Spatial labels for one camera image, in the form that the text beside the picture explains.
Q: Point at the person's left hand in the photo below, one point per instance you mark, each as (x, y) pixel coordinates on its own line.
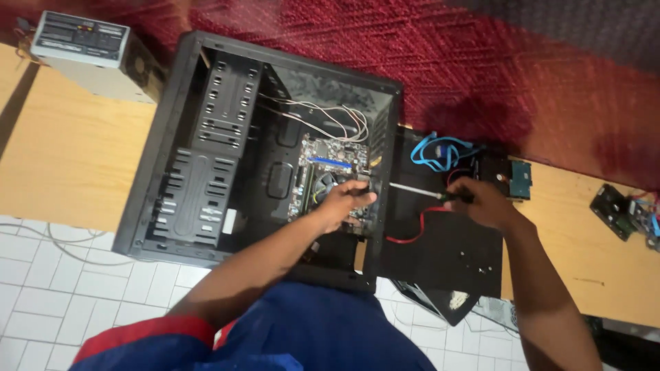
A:
(343, 203)

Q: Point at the red patterned carpet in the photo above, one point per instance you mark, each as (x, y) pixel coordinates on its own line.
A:
(464, 67)

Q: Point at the person's right hand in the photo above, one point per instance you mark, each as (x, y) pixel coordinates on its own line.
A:
(482, 203)

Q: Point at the green motherboard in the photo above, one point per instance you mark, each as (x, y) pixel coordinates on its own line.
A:
(330, 162)

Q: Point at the black circuit board drive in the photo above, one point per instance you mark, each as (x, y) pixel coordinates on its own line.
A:
(613, 211)

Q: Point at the grey power supply unit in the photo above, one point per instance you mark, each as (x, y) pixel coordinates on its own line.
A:
(87, 54)

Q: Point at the black device under table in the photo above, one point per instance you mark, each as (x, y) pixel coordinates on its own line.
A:
(438, 304)

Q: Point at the black case side panel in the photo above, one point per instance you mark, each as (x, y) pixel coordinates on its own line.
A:
(443, 247)

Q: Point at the black cpu cooler fan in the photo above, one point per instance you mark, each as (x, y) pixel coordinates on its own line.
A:
(326, 186)

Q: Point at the person's blue red clothing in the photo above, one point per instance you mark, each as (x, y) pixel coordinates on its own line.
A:
(247, 335)

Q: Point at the black computer tower case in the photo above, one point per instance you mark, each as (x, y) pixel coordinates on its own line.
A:
(247, 154)

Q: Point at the hard disk drive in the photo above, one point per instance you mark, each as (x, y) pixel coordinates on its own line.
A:
(508, 178)

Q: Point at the person's right fingers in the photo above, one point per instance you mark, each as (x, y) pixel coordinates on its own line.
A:
(459, 198)

